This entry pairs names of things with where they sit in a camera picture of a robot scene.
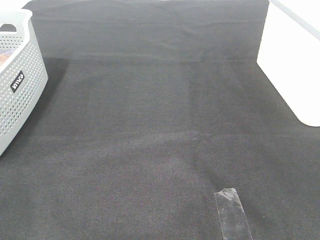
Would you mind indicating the folded purple cloth in basket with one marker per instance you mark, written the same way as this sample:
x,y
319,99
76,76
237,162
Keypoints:
x,y
7,51

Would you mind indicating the brown towel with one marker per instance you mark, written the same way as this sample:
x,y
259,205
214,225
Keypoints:
x,y
4,58

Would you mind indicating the white perforated laundry basket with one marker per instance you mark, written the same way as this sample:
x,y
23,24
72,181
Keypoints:
x,y
23,76

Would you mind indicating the white woven storage bin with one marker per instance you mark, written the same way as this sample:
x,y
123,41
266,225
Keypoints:
x,y
289,55

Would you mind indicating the black table cloth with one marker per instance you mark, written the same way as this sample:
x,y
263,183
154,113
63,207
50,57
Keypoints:
x,y
151,107

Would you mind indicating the clear tape strip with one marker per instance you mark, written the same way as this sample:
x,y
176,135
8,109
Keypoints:
x,y
232,218

